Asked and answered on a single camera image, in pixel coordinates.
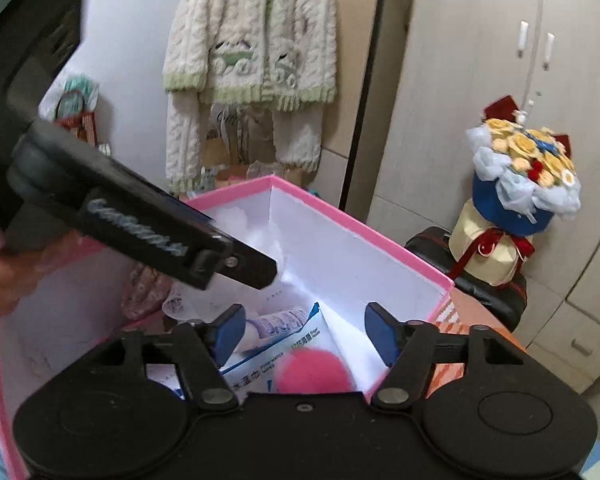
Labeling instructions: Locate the blue white wet wipes pack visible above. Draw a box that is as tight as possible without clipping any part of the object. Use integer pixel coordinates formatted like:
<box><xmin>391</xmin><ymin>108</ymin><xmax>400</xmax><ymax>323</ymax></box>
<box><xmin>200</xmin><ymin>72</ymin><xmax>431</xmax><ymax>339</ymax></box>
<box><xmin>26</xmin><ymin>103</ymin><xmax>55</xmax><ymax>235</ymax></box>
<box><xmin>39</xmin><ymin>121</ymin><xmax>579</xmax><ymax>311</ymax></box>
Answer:
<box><xmin>145</xmin><ymin>301</ymin><xmax>342</xmax><ymax>402</ymax></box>

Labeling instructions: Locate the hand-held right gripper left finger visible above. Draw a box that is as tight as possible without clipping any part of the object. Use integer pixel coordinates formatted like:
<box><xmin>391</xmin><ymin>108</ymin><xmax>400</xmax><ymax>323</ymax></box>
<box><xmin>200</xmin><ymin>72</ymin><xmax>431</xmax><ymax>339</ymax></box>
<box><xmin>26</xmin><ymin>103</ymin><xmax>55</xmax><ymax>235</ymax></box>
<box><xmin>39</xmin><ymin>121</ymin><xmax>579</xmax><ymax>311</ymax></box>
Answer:
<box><xmin>109</xmin><ymin>304</ymin><xmax>247</xmax><ymax>409</ymax></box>

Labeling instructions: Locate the beige wardrobe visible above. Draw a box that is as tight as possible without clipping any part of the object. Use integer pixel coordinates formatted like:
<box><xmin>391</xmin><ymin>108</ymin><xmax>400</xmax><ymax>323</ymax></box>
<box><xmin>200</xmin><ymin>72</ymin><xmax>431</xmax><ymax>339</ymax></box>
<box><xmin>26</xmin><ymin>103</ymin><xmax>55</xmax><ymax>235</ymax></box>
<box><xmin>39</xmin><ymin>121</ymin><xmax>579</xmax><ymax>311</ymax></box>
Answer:
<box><xmin>367</xmin><ymin>0</ymin><xmax>600</xmax><ymax>397</ymax></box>

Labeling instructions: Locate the lilac patterned packet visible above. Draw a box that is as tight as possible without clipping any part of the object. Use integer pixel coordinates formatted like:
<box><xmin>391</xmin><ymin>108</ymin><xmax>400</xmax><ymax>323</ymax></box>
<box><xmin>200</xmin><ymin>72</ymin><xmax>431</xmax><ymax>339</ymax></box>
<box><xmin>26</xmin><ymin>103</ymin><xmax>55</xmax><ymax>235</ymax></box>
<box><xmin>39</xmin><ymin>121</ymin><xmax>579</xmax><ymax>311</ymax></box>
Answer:
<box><xmin>251</xmin><ymin>309</ymin><xmax>315</xmax><ymax>345</ymax></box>

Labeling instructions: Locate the brown cardboard box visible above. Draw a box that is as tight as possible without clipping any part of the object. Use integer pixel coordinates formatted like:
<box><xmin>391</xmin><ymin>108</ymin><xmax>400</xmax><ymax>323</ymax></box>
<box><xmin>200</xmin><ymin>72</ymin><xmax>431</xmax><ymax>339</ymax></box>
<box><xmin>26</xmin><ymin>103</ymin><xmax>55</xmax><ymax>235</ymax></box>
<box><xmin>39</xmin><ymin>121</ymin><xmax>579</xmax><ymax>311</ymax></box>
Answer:
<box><xmin>215</xmin><ymin>159</ymin><xmax>313</xmax><ymax>188</ymax></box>

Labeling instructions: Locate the pink cardboard box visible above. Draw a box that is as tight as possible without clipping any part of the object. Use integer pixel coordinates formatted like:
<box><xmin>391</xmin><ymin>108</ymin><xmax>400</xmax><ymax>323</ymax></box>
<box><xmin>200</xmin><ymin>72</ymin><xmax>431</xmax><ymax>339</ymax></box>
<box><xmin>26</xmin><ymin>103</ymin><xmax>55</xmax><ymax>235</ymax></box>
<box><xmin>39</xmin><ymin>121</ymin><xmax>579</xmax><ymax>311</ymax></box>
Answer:
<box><xmin>0</xmin><ymin>175</ymin><xmax>456</xmax><ymax>480</ymax></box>

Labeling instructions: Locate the white plush toy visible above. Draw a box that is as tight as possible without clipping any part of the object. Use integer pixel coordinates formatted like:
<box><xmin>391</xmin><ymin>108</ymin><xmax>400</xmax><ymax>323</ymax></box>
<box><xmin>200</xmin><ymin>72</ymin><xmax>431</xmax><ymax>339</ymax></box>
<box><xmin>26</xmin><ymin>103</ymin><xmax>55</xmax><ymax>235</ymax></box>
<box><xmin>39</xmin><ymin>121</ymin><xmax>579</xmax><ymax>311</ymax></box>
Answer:
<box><xmin>207</xmin><ymin>204</ymin><xmax>287</xmax><ymax>282</ymax></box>

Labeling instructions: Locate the pink patterned pouch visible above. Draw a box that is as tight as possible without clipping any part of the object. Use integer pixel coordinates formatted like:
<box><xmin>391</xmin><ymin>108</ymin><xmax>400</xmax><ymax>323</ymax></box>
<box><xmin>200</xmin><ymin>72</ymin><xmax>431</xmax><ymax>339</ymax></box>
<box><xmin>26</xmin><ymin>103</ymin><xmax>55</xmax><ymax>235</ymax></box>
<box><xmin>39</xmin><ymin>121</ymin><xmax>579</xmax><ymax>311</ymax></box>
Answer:
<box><xmin>121</xmin><ymin>264</ymin><xmax>175</xmax><ymax>322</ymax></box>

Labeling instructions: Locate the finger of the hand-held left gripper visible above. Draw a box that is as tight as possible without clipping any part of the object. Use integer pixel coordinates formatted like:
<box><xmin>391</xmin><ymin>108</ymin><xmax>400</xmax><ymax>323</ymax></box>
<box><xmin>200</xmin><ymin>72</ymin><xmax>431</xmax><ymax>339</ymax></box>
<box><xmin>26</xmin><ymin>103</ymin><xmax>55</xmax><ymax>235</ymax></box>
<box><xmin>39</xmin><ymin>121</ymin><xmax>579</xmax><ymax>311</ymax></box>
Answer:
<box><xmin>202</xmin><ymin>232</ymin><xmax>280</xmax><ymax>292</ymax></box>

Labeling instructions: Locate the crochet flower bouquet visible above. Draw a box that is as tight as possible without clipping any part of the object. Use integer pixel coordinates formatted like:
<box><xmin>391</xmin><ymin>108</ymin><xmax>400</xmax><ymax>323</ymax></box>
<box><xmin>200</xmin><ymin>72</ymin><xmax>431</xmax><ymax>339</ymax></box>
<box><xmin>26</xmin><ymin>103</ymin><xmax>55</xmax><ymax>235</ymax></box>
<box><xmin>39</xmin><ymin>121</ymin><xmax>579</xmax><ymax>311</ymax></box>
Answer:
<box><xmin>447</xmin><ymin>92</ymin><xmax>584</xmax><ymax>289</ymax></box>

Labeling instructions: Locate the plastic bag of teal packets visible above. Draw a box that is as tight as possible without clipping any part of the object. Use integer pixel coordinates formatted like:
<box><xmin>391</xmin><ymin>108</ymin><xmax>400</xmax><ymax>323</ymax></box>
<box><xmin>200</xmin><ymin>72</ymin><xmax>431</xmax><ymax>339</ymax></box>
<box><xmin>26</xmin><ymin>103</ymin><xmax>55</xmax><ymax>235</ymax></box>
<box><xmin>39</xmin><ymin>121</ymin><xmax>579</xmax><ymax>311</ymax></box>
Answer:
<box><xmin>54</xmin><ymin>73</ymin><xmax>102</xmax><ymax>117</ymax></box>

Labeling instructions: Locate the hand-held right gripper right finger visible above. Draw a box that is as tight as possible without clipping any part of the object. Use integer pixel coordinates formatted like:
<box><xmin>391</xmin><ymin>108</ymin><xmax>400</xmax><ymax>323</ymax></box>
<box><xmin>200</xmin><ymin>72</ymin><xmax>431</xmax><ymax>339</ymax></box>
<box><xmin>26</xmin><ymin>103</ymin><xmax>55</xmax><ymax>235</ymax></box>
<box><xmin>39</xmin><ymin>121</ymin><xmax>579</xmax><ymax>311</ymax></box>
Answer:
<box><xmin>364</xmin><ymin>301</ymin><xmax>507</xmax><ymax>409</ymax></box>

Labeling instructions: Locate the person's left hand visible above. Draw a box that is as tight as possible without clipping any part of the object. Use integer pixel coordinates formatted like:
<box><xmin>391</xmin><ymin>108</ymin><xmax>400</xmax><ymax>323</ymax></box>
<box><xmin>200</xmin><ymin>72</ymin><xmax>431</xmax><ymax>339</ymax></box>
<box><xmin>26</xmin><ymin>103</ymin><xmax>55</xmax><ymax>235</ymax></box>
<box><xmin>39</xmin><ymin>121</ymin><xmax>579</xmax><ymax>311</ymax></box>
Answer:
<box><xmin>0</xmin><ymin>199</ymin><xmax>77</xmax><ymax>323</ymax></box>

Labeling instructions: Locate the cream fleece pajama jacket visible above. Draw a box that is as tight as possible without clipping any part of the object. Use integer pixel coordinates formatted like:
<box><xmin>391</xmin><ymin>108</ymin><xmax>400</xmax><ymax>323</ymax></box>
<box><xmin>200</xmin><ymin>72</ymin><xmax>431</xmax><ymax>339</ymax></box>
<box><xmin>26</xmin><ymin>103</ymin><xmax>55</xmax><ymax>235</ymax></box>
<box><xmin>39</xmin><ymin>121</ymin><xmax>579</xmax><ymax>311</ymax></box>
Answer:
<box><xmin>161</xmin><ymin>0</ymin><xmax>340</xmax><ymax>112</ymax></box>

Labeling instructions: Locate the clear plastic packet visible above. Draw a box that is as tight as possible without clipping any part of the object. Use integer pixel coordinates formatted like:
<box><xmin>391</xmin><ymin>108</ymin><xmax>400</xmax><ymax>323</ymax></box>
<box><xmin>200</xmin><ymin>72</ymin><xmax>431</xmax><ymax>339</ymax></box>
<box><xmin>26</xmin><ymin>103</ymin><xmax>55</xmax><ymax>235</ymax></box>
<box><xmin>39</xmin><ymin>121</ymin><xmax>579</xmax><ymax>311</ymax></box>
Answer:
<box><xmin>161</xmin><ymin>279</ymin><xmax>217</xmax><ymax>322</ymax></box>

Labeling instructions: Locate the black suitcase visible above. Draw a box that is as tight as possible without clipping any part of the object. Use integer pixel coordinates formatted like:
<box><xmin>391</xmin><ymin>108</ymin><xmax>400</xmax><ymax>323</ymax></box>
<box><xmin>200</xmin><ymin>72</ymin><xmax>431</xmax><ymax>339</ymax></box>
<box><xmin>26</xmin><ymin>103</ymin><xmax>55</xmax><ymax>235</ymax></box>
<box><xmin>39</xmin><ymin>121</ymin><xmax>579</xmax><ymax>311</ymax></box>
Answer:
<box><xmin>403</xmin><ymin>226</ymin><xmax>529</xmax><ymax>335</ymax></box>

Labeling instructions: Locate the orange striped cloth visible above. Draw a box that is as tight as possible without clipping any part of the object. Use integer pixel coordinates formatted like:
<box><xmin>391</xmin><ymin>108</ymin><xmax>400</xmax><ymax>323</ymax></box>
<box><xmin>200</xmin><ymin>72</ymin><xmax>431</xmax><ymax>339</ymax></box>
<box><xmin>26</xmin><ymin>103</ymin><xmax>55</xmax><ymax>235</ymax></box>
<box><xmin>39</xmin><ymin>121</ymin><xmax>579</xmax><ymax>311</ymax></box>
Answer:
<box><xmin>426</xmin><ymin>287</ymin><xmax>527</xmax><ymax>397</ymax></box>

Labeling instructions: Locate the kraft paper bag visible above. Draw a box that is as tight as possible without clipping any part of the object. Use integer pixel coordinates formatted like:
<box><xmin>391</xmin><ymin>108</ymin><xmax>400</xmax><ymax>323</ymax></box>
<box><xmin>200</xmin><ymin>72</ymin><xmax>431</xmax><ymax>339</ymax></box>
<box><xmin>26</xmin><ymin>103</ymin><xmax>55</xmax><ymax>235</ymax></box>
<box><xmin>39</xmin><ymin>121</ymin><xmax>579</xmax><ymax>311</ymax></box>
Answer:
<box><xmin>201</xmin><ymin>104</ymin><xmax>277</xmax><ymax>182</ymax></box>

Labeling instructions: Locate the dark door frame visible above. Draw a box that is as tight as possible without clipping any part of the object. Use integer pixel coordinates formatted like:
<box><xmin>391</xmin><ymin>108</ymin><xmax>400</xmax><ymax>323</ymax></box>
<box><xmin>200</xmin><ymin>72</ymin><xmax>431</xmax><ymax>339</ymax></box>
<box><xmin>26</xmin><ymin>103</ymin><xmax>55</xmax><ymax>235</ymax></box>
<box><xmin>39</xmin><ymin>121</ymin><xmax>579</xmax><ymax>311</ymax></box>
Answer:
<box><xmin>339</xmin><ymin>0</ymin><xmax>397</xmax><ymax>212</ymax></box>

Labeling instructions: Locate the pink fluffy pompom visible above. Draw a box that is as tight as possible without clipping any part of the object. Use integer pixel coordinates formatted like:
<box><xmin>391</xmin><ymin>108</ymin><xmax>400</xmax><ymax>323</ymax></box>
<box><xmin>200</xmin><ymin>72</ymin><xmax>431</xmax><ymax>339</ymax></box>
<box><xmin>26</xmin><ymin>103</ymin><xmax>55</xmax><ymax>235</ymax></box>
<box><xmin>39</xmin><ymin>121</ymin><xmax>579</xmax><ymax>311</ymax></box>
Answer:
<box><xmin>271</xmin><ymin>346</ymin><xmax>354</xmax><ymax>394</ymax></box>

